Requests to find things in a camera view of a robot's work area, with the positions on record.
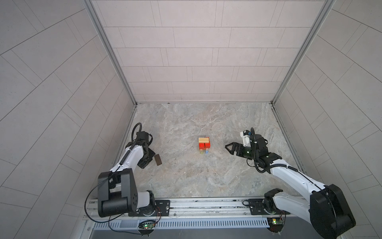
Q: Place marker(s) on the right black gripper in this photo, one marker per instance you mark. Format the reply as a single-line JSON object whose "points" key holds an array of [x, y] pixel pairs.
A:
{"points": [[239, 147]]}

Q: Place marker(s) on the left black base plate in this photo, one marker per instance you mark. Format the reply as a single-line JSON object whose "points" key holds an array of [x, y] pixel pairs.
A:
{"points": [[162, 207]]}

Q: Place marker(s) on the dark brown wood block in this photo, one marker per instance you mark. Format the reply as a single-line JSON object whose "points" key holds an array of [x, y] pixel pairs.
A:
{"points": [[158, 160]]}

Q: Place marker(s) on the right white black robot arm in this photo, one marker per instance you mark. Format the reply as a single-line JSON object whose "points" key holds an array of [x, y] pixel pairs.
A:
{"points": [[323, 206]]}

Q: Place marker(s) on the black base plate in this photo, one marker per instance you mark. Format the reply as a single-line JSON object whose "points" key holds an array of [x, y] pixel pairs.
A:
{"points": [[162, 207], [257, 207]]}

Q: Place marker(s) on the light natural wood block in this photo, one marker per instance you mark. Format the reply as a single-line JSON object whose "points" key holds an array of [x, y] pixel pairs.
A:
{"points": [[204, 140]]}

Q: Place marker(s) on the right circuit board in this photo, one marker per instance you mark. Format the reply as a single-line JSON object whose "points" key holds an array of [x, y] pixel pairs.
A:
{"points": [[276, 225]]}

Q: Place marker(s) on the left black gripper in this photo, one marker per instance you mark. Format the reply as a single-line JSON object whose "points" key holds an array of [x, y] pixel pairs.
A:
{"points": [[143, 164]]}

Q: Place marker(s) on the circuit board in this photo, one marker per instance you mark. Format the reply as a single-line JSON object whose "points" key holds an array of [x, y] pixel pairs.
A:
{"points": [[146, 227], [276, 225]]}

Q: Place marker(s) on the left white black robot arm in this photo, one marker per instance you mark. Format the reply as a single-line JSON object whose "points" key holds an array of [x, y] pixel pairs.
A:
{"points": [[117, 191]]}

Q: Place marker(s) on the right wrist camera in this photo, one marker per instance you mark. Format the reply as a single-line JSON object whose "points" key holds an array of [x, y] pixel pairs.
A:
{"points": [[245, 135]]}

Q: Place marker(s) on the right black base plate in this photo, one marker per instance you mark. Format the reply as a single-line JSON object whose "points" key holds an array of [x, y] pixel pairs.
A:
{"points": [[257, 207]]}

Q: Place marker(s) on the aluminium mounting rail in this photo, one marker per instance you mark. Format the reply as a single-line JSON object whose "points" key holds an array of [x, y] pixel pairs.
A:
{"points": [[230, 207]]}

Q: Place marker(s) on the left circuit board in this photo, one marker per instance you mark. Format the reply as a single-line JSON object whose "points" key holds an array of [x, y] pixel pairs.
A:
{"points": [[146, 227]]}

